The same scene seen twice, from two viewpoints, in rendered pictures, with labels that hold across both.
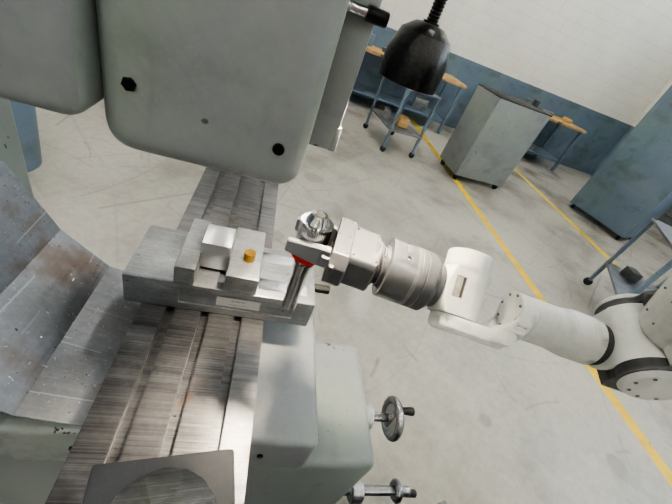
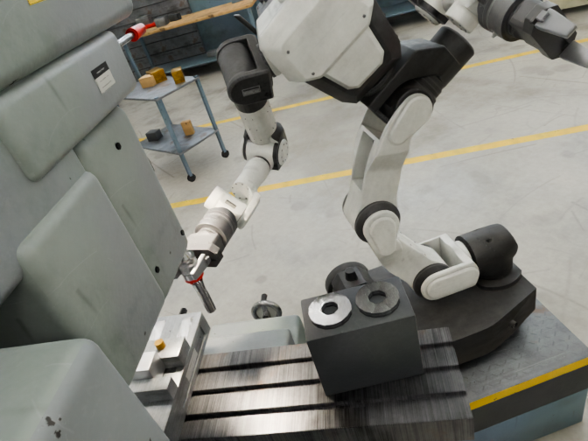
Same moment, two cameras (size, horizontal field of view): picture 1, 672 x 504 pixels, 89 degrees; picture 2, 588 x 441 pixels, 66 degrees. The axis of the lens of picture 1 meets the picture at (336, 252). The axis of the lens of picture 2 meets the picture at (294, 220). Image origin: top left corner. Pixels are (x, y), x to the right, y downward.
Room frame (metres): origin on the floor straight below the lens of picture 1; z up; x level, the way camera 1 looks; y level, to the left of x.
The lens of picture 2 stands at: (-0.28, 0.61, 1.81)
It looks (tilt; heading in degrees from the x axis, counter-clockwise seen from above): 33 degrees down; 302
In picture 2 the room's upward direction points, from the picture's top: 17 degrees counter-clockwise
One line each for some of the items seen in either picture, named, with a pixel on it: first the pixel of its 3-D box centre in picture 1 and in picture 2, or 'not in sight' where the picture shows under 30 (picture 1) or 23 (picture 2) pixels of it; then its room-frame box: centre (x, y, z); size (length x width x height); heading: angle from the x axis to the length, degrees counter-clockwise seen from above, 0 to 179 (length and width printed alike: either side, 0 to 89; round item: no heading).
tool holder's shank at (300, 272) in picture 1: (297, 281); (203, 293); (0.39, 0.04, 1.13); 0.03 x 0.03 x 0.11
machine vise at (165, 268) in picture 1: (230, 269); (158, 372); (0.49, 0.18, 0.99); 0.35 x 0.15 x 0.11; 109
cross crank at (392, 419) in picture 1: (380, 417); (265, 319); (0.54, -0.29, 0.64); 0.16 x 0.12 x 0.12; 109
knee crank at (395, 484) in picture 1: (382, 490); not in sight; (0.42, -0.37, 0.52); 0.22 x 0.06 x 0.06; 109
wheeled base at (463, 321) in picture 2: not in sight; (430, 287); (0.00, -0.58, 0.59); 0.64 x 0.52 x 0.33; 36
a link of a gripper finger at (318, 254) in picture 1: (307, 252); (201, 267); (0.36, 0.04, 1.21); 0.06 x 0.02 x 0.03; 95
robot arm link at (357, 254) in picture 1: (370, 263); (207, 242); (0.40, -0.05, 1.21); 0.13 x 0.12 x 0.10; 4
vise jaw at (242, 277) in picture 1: (246, 259); (156, 354); (0.50, 0.16, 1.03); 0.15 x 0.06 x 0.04; 19
